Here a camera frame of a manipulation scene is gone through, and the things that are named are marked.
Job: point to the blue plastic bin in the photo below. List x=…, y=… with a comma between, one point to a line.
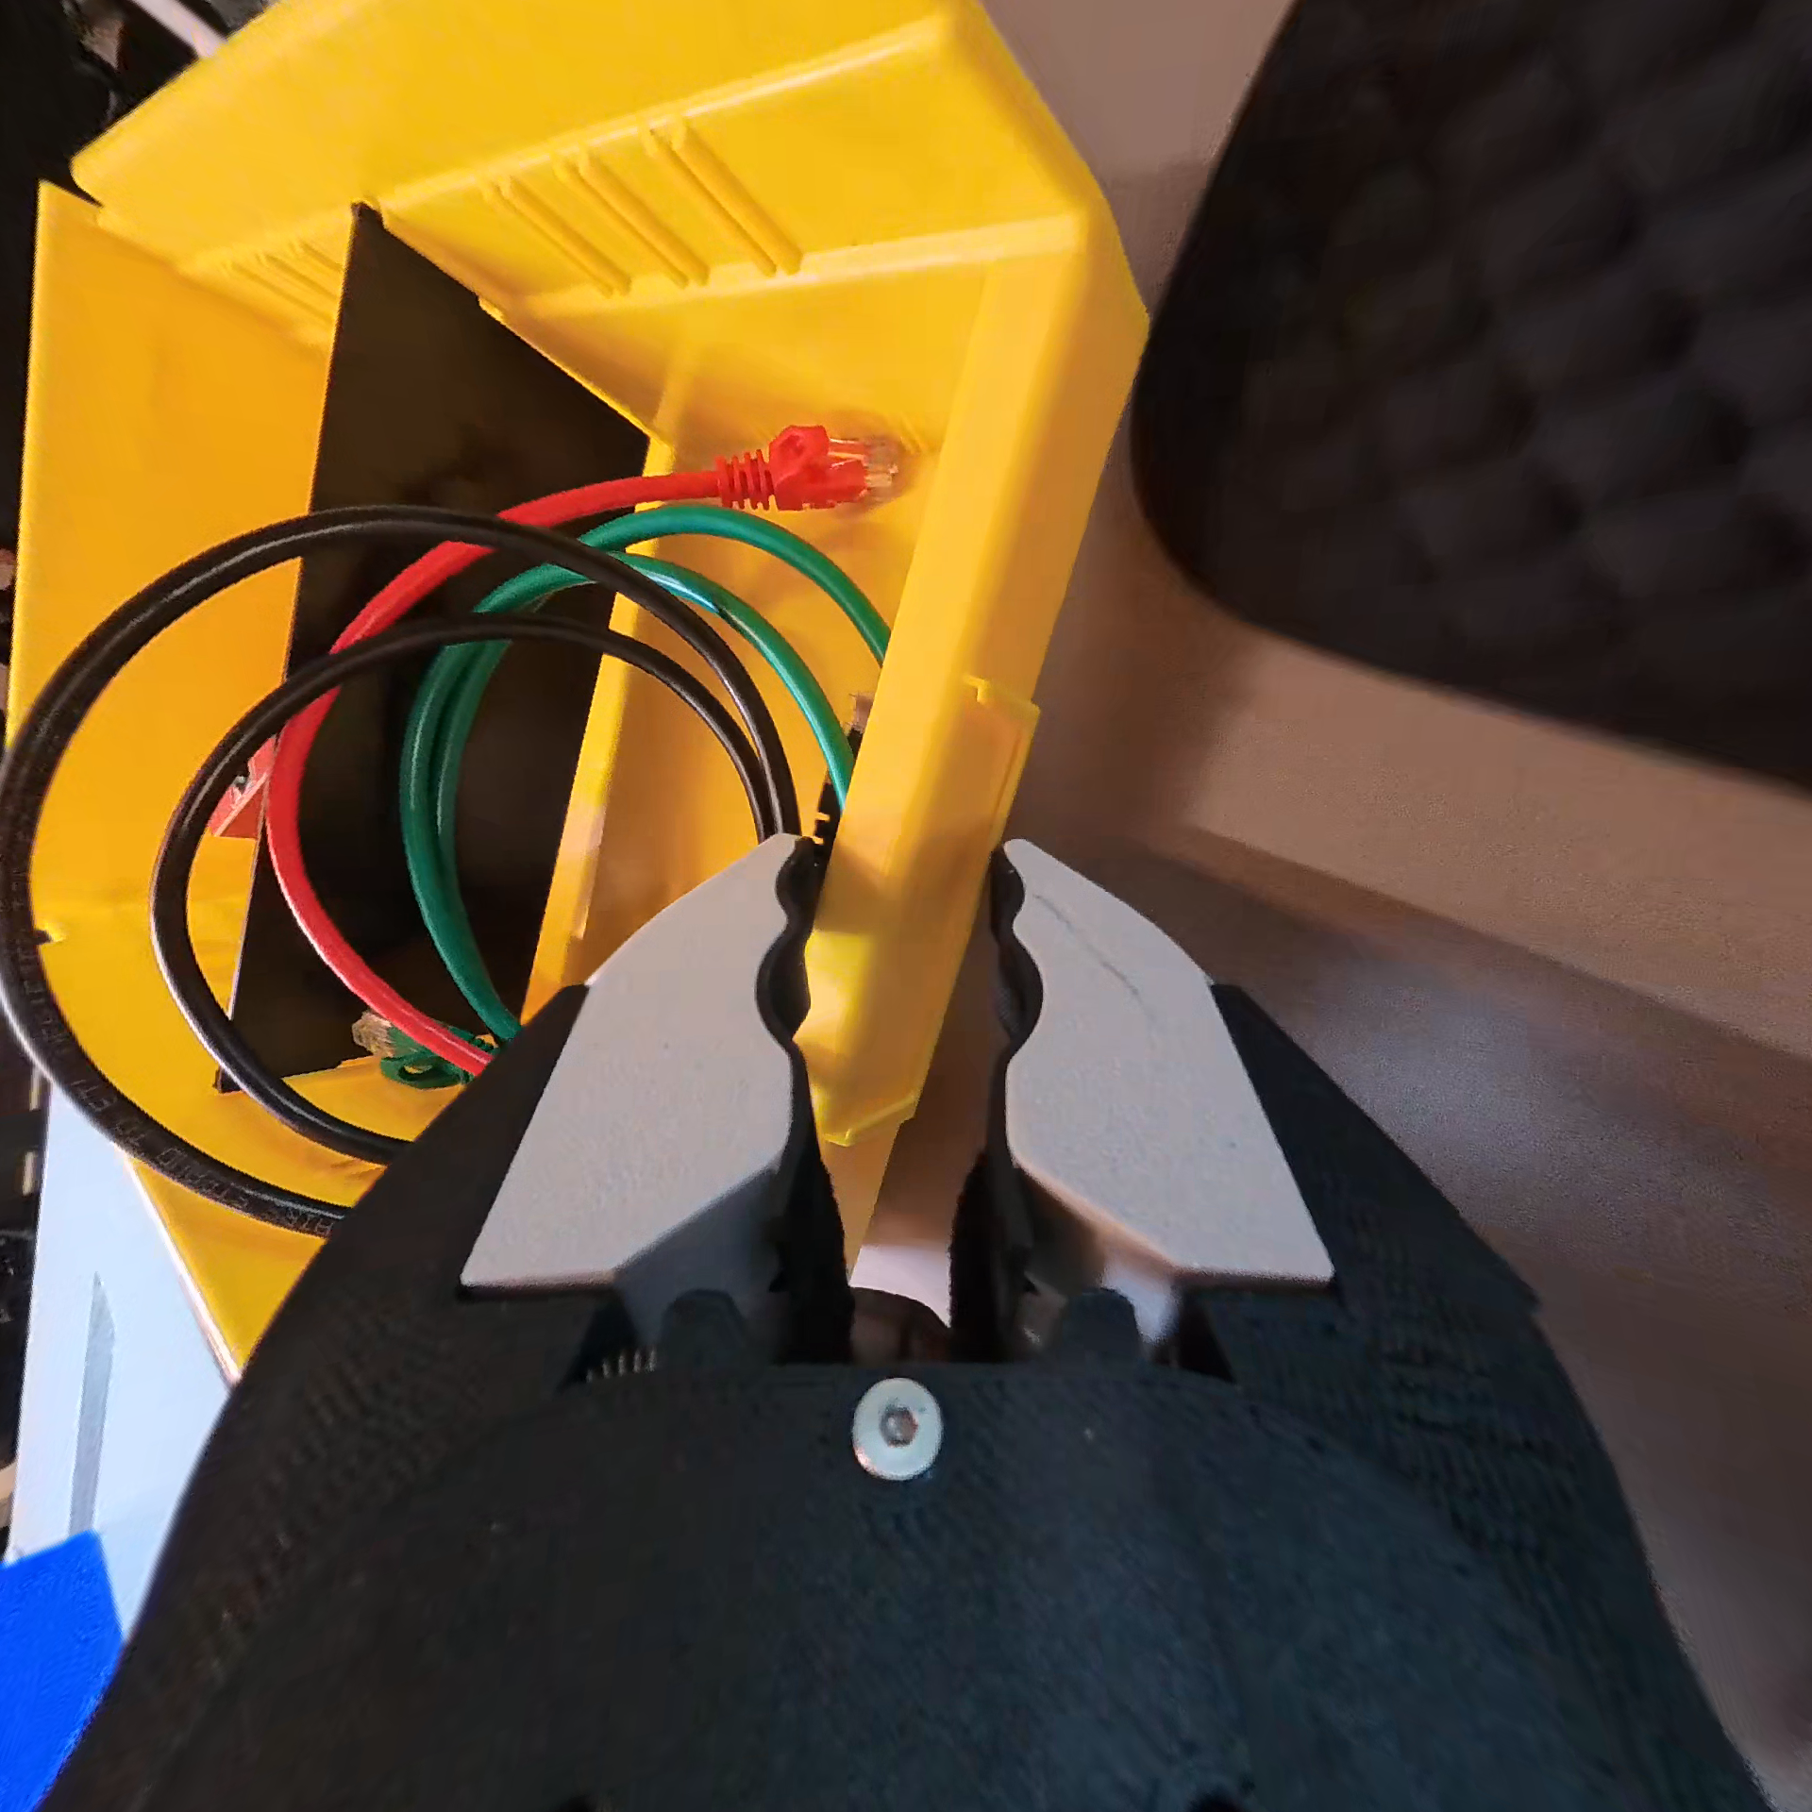
x=51, y=1671

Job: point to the black textured pad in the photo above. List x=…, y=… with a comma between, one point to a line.
x=1485, y=356

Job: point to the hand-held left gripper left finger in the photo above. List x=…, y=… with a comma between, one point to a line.
x=636, y=1118

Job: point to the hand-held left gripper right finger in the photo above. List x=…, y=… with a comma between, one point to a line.
x=1162, y=1118

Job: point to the yellow plastic bin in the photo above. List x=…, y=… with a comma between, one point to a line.
x=851, y=213

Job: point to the black bin divider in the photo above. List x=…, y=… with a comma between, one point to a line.
x=424, y=426

